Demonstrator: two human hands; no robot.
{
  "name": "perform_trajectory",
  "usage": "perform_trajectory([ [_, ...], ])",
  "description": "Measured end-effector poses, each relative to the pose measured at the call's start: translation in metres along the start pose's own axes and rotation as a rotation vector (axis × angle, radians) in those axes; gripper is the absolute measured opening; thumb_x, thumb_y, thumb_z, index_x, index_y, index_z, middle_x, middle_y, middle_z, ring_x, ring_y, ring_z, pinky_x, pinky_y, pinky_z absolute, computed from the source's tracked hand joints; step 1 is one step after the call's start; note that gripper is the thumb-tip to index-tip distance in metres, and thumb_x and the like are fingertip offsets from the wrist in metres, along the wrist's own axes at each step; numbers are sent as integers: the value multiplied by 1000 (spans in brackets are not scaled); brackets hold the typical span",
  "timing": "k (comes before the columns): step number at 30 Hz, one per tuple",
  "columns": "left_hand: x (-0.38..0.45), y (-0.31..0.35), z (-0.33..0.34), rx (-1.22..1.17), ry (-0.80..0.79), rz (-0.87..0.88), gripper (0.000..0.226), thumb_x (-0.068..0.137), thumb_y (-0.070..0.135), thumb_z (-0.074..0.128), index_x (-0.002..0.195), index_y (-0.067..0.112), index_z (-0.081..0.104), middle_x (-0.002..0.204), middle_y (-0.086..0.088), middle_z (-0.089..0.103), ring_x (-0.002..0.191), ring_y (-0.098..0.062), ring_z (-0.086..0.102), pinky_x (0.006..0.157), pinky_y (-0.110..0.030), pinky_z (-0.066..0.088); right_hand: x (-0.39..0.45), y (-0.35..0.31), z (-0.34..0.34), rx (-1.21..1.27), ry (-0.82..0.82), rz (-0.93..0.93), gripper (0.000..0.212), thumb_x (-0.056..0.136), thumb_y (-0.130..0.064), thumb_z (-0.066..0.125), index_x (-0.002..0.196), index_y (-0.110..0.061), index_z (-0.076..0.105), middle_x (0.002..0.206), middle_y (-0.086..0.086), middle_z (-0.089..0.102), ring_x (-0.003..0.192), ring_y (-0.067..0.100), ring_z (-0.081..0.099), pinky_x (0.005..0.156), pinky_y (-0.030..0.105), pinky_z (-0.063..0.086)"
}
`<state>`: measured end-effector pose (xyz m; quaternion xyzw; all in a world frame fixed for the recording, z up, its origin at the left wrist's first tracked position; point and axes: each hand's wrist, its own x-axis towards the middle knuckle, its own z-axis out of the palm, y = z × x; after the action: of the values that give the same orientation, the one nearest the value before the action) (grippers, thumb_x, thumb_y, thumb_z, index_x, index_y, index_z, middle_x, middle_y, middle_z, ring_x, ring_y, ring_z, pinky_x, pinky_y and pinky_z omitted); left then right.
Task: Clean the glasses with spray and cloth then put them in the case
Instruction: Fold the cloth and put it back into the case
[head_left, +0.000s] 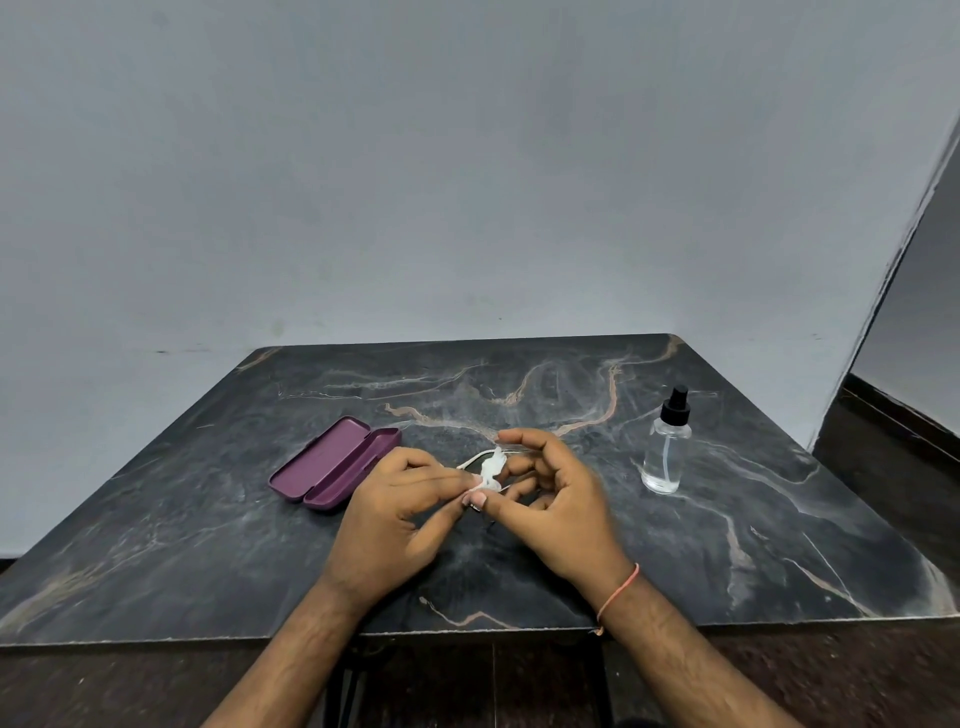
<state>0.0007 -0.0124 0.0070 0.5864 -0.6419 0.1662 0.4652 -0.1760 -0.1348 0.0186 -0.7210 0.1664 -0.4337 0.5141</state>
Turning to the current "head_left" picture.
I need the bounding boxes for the person's right hand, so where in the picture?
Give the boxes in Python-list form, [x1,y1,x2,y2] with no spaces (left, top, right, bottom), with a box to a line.
[479,427,639,613]

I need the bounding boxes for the person's left hand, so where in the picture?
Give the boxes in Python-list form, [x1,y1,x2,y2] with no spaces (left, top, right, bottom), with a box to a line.
[318,446,489,620]

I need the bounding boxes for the maroon glasses case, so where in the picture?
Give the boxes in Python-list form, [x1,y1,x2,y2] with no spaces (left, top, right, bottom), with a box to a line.
[267,416,403,513]

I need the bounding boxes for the white cleaning cloth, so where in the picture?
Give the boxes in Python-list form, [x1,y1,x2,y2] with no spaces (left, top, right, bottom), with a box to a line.
[477,446,508,493]

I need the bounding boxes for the clear spray bottle black cap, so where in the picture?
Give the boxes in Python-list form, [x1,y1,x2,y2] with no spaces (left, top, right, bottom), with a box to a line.
[641,385,694,496]

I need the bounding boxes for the metal frame eyeglasses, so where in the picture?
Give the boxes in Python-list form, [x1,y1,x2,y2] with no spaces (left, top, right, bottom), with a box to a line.
[453,442,534,496]

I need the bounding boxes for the person's left forearm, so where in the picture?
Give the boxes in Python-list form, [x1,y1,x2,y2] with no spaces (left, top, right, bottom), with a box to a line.
[202,584,369,728]

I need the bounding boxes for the person's right forearm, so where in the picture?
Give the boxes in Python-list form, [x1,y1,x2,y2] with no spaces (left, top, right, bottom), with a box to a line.
[599,573,804,728]

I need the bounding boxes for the orange thread wrist bracelet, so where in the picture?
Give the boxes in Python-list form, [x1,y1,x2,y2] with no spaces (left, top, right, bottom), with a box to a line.
[588,562,641,639]

